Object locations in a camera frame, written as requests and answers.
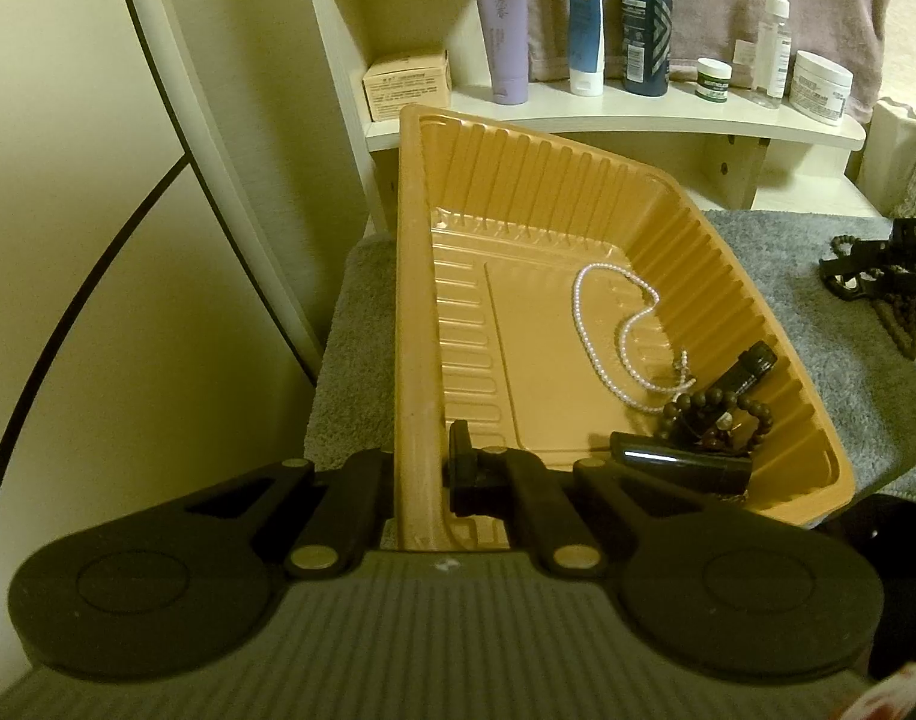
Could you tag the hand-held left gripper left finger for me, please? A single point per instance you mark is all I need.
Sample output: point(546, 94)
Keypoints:
point(353, 495)

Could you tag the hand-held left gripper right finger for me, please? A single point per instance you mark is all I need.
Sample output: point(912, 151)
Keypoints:
point(464, 469)

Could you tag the orange plastic tray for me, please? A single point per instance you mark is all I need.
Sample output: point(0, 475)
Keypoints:
point(518, 330)

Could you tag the grey-blue towel mat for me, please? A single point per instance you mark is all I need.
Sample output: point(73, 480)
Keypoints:
point(803, 360)

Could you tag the small cardboard box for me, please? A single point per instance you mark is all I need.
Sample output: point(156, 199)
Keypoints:
point(407, 86)

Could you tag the cream corner shelf unit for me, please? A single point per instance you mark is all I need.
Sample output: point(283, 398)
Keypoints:
point(653, 118)

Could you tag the purple tube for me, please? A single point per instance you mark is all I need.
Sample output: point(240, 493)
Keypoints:
point(507, 37)

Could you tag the small green jar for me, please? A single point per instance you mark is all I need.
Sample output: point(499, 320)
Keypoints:
point(713, 82)

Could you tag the white and blue tube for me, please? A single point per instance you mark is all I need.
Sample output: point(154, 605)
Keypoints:
point(585, 22)

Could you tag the dark blue spray bottle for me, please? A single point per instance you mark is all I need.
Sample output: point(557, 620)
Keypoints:
point(647, 22)

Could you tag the clear spray bottle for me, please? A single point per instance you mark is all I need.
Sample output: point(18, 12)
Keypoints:
point(771, 52)

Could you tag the white cream jar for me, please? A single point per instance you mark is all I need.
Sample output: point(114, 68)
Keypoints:
point(822, 90)

